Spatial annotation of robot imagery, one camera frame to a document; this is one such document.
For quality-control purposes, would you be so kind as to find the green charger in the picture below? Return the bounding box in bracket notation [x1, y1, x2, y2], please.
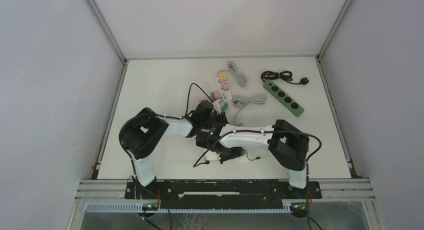
[220, 101, 229, 112]

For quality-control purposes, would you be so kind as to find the short black usb cable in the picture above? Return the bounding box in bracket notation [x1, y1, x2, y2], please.
[242, 148, 262, 162]

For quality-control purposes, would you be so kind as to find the white power strip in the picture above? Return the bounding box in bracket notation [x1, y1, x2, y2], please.
[214, 77, 233, 103]

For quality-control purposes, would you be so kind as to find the green power strip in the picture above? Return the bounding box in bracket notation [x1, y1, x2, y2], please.
[262, 80, 305, 118]

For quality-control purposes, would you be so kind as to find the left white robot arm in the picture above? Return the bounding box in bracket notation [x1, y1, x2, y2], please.
[118, 100, 228, 199]

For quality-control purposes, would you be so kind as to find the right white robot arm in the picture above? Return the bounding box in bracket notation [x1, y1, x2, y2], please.
[195, 119, 310, 198]

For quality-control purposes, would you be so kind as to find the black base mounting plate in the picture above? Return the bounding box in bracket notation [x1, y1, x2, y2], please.
[124, 179, 323, 210]

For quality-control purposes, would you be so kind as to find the yellow charger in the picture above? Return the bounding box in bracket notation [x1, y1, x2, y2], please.
[218, 71, 226, 81]

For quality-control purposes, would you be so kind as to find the grey cord of near strip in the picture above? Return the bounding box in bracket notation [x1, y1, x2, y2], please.
[231, 93, 268, 123]

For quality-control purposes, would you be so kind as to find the grey cord of strip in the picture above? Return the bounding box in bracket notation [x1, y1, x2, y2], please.
[227, 62, 248, 88]
[231, 93, 268, 123]

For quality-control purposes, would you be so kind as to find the grey cord of far strip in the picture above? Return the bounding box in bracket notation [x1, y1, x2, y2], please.
[227, 62, 248, 88]

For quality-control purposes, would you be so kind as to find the white slotted cable duct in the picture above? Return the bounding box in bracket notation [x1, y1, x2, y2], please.
[86, 202, 293, 213]

